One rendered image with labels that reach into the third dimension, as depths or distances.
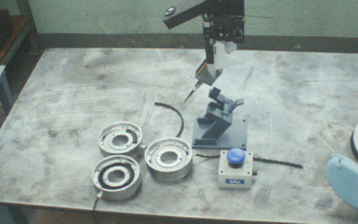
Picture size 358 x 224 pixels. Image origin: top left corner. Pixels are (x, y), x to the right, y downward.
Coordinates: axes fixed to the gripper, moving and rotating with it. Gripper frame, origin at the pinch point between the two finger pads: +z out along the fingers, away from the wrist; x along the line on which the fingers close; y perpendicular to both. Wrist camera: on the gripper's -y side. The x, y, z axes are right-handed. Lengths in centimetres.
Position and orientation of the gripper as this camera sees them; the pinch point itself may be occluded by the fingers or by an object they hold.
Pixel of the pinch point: (211, 67)
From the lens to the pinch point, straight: 110.1
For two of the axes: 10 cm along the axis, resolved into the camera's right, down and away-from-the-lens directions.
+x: 1.2, -6.6, 7.4
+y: 9.9, 0.2, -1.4
